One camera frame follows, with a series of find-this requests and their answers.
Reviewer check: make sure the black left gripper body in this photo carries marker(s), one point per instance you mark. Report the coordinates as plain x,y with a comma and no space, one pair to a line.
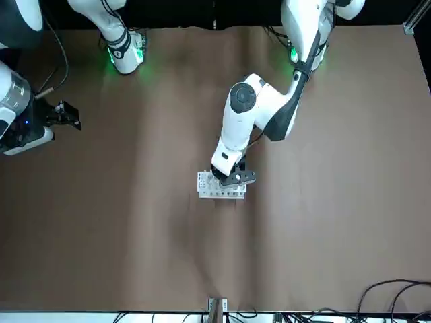
222,177

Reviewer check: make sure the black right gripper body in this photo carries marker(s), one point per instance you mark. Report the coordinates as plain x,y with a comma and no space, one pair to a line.
45,114

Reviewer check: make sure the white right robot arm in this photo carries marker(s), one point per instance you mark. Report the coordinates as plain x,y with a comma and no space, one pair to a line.
124,57

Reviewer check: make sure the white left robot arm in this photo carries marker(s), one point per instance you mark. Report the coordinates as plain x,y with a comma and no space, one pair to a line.
235,128

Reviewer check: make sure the white test tube rack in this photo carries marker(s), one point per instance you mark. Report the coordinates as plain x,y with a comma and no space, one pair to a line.
202,195

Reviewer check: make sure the black plug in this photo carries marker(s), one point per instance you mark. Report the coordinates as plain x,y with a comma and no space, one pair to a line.
279,318

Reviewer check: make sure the aluminium frame post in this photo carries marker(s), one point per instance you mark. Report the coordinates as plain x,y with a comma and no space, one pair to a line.
415,18
217,309

